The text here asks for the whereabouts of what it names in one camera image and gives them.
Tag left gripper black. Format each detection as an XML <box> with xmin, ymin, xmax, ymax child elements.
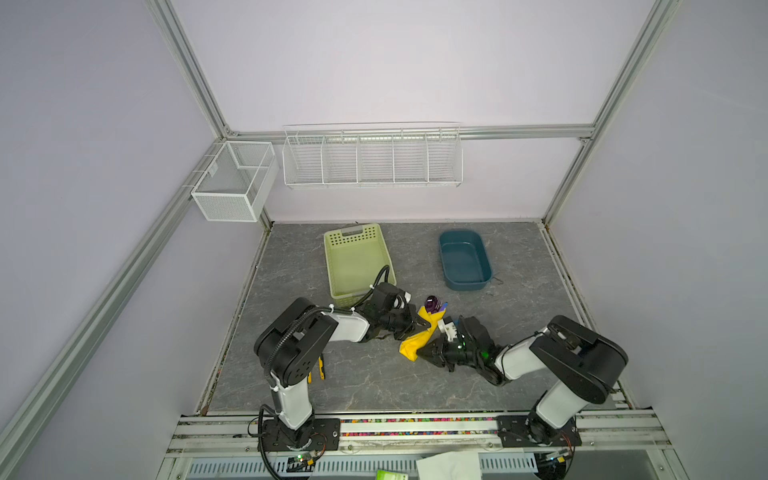
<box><xmin>380</xmin><ymin>304</ymin><xmax>431</xmax><ymax>340</ymax></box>

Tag yellow paper napkin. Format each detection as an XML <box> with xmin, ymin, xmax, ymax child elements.
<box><xmin>399</xmin><ymin>306</ymin><xmax>446</xmax><ymax>362</ymax></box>

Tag purple metal spoon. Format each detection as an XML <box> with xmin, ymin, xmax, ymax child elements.
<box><xmin>424</xmin><ymin>295</ymin><xmax>442</xmax><ymax>314</ymax></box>

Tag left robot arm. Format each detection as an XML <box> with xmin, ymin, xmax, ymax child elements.
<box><xmin>254</xmin><ymin>265</ymin><xmax>430</xmax><ymax>449</ymax></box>

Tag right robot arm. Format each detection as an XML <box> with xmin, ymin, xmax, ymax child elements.
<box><xmin>416</xmin><ymin>315</ymin><xmax>629</xmax><ymax>446</ymax></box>

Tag light green perforated basket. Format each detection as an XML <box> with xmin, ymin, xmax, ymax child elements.
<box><xmin>323</xmin><ymin>223</ymin><xmax>397</xmax><ymax>307</ymax></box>

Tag teal plastic tray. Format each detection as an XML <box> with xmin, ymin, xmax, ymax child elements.
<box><xmin>439</xmin><ymin>229</ymin><xmax>493</xmax><ymax>291</ymax></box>

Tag yellow black pliers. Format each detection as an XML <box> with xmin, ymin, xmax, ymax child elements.
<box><xmin>307</xmin><ymin>356</ymin><xmax>326</xmax><ymax>384</ymax></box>

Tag white paper sheet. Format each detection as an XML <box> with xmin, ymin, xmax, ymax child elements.
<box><xmin>416</xmin><ymin>451</ymin><xmax>482</xmax><ymax>480</ymax></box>

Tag green small object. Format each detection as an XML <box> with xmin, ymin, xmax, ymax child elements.
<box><xmin>375</xmin><ymin>470</ymin><xmax>409</xmax><ymax>480</ymax></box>

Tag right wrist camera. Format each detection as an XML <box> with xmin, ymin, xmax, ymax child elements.
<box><xmin>438</xmin><ymin>320</ymin><xmax>458</xmax><ymax>343</ymax></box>

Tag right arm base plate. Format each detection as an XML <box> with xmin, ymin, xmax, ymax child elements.
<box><xmin>496</xmin><ymin>414</ymin><xmax>582</xmax><ymax>448</ymax></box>

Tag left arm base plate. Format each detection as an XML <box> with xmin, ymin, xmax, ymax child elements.
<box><xmin>258</xmin><ymin>417</ymin><xmax>341</xmax><ymax>452</ymax></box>

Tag long white wire shelf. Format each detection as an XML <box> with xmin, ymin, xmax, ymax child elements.
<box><xmin>282</xmin><ymin>122</ymin><xmax>464</xmax><ymax>188</ymax></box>

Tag small white wire basket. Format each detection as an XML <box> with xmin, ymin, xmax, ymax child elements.
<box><xmin>192</xmin><ymin>141</ymin><xmax>279</xmax><ymax>223</ymax></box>

